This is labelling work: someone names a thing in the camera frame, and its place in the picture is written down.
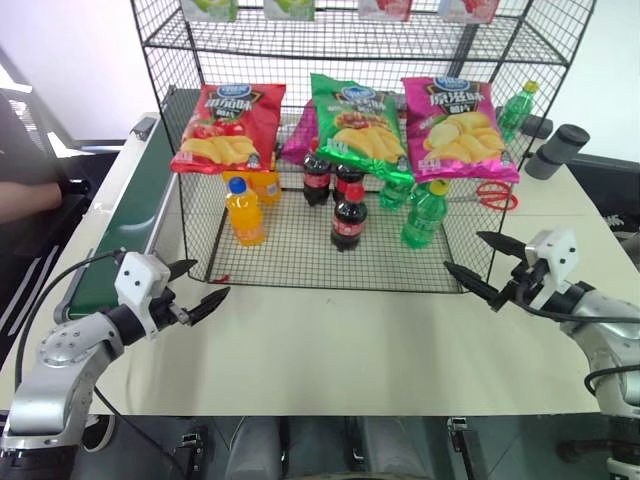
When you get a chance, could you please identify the red handled scissors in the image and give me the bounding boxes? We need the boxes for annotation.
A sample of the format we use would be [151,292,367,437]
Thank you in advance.
[446,180,520,212]

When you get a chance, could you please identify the cola bottle red cap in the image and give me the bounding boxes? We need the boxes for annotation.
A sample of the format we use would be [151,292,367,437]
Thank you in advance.
[330,184,369,253]

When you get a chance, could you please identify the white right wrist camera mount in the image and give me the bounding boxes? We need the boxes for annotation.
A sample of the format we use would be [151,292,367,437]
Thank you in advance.
[521,228,578,312]

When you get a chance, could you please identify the green soda bottle yellow cap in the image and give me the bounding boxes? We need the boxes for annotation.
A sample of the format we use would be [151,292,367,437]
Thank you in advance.
[496,80,541,144]
[400,179,452,250]

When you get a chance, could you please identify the red drink carton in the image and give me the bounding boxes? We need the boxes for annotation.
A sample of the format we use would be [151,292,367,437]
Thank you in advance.
[356,0,413,23]
[441,0,502,26]

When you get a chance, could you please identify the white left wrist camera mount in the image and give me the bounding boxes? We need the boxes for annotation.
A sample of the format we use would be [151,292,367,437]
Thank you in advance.
[113,251,172,342]

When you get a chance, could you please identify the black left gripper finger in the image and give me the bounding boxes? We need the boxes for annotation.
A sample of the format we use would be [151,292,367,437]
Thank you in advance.
[187,285,233,327]
[166,258,199,288]

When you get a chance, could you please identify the red tomato chips bag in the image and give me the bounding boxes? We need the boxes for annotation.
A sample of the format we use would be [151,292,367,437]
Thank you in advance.
[168,82,288,177]

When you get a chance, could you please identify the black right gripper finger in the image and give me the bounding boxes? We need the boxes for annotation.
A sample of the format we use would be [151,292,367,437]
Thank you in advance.
[475,230,527,261]
[443,260,502,304]

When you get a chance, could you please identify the black cable under table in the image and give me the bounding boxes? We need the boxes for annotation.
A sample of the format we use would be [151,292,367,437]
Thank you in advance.
[93,387,189,474]

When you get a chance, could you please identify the grey black cylindrical device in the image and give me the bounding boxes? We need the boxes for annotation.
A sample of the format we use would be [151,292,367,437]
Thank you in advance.
[523,124,592,181]

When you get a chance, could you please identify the green chips bag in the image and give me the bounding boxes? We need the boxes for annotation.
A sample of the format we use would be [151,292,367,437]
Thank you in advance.
[309,72,417,184]

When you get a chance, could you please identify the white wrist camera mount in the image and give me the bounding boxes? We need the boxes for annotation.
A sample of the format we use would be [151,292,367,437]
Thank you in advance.
[113,251,172,342]
[521,228,578,312]

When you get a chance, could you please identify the black wire mesh rack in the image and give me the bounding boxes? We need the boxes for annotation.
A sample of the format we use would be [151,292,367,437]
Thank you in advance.
[130,0,599,295]

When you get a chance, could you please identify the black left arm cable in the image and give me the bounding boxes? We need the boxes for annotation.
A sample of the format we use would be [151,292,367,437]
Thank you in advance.
[13,249,126,386]

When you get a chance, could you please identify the green conveyor belt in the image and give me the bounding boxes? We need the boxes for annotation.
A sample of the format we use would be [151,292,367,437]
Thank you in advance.
[52,84,202,324]

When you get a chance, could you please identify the magenta snack bag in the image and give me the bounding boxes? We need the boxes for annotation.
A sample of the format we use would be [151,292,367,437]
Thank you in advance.
[282,98,321,167]

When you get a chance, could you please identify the green apple drink carton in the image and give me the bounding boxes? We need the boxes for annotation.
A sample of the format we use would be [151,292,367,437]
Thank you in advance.
[180,0,239,23]
[261,0,317,23]

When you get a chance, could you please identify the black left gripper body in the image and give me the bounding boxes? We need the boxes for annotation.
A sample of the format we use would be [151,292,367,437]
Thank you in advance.
[147,285,194,335]

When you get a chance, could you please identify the pink original chips bag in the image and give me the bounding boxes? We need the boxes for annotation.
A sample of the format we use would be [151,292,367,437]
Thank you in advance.
[401,75,523,186]

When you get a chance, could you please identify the orange soda bottle blue cap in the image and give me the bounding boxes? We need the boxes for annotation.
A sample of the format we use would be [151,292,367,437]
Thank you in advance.
[224,175,266,248]

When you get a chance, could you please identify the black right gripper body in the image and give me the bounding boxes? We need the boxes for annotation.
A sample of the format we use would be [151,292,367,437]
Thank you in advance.
[491,258,551,313]

